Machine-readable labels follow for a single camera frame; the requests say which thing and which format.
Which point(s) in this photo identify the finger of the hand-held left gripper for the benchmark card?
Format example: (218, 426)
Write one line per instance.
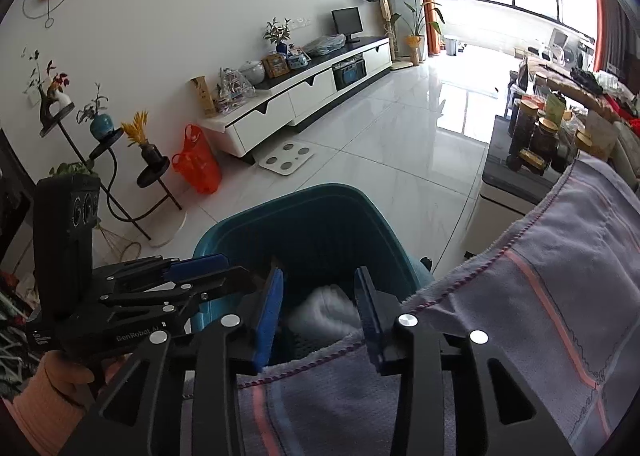
(225, 283)
(200, 266)

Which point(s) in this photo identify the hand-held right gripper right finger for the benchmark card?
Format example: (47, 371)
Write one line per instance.
(365, 321)

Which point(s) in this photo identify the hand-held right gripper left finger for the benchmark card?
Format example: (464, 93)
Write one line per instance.
(267, 321)

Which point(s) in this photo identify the teal plastic bin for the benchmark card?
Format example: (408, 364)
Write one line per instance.
(300, 206)

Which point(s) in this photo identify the person's left hand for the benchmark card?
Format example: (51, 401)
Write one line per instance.
(70, 373)

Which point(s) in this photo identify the crumpled white tissue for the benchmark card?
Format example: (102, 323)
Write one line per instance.
(325, 311)

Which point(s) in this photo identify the green leafy potted plant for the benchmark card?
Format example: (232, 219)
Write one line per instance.
(65, 169)

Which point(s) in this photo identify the orange plastic bag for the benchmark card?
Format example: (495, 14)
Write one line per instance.
(197, 166)

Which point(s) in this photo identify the black tiered plant stand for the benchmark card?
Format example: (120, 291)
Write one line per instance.
(152, 172)

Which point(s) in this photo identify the teal vase with plant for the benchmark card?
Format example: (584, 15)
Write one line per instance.
(101, 127)

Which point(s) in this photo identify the dark vase with yellow stalks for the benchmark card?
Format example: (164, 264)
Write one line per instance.
(150, 153)

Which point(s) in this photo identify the white vase with red flowers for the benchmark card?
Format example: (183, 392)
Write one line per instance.
(61, 97)

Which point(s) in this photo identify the white bathroom scale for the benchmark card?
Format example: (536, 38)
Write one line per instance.
(287, 156)

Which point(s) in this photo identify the purple striped tablecloth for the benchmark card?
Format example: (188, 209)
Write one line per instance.
(525, 296)

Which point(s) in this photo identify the tall gold box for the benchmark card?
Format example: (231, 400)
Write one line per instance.
(204, 96)

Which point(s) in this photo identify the glass sailing ship ornament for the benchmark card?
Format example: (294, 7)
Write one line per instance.
(235, 86)

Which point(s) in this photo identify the white ceramic jar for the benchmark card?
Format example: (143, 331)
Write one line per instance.
(252, 72)

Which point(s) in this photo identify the white tv cabinet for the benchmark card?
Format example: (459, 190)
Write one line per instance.
(310, 91)

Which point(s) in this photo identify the glass top coffee table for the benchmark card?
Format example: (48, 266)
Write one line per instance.
(500, 161)

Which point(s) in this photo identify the bonsai in blue vase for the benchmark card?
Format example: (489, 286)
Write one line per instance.
(281, 47)

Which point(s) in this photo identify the plastic wrapped bundle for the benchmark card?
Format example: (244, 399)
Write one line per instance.
(325, 43)

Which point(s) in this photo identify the cluster of dark glass jars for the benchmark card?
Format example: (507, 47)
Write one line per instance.
(545, 138)

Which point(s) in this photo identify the tall plant in yellow pot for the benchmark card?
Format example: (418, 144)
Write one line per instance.
(414, 42)

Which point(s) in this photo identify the green packet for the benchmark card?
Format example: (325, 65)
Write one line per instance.
(554, 107)

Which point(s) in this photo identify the black monitor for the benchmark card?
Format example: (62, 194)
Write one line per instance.
(347, 20)

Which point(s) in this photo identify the small white waste bin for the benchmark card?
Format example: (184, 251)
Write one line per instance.
(451, 46)

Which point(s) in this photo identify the beige paper bag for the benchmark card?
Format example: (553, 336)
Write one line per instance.
(600, 136)

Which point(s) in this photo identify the brown blanket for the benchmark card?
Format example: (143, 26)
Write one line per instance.
(560, 81)

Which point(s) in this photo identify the olive green sofa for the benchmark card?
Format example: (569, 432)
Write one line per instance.
(627, 146)

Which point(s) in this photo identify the black clothing pile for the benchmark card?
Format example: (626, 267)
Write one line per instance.
(585, 76)

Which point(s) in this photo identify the red cloth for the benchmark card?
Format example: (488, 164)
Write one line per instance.
(625, 111)

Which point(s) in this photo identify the white chair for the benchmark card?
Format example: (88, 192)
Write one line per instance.
(559, 43)

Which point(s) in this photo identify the grey and orange curtain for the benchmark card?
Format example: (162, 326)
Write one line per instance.
(612, 11)

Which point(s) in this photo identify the wooden picture frame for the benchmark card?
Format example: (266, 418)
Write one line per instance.
(275, 66)

